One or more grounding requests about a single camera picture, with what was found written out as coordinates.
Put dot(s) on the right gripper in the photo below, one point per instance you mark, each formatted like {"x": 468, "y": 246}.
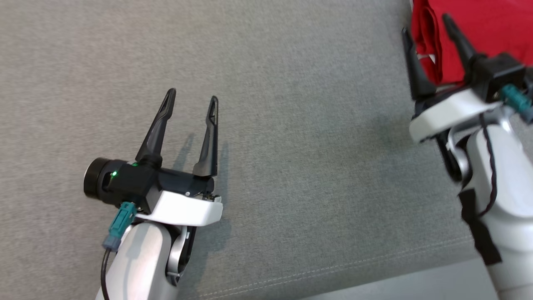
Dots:
{"x": 449, "y": 112}

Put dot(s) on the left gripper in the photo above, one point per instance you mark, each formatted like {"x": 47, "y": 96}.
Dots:
{"x": 187, "y": 208}

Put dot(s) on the red Bulls 23 jersey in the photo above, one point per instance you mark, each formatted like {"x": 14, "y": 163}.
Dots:
{"x": 491, "y": 25}

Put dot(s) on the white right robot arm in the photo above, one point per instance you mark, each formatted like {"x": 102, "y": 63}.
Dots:
{"x": 510, "y": 179}

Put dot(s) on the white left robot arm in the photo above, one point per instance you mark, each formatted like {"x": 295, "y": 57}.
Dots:
{"x": 141, "y": 258}

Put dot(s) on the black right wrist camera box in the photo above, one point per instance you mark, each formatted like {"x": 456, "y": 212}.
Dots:
{"x": 495, "y": 75}

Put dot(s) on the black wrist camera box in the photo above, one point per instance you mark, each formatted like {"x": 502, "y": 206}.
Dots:
{"x": 133, "y": 187}
{"x": 495, "y": 75}

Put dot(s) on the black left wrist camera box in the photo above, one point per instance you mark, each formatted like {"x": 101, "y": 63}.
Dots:
{"x": 133, "y": 187}

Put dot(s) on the teal right camera connector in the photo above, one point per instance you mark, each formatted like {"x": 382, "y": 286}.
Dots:
{"x": 516, "y": 102}

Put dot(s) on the teal camera connector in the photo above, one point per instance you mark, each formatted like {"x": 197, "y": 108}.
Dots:
{"x": 118, "y": 227}
{"x": 516, "y": 102}

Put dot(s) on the teal left camera connector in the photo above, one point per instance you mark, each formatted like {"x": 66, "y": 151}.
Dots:
{"x": 118, "y": 227}

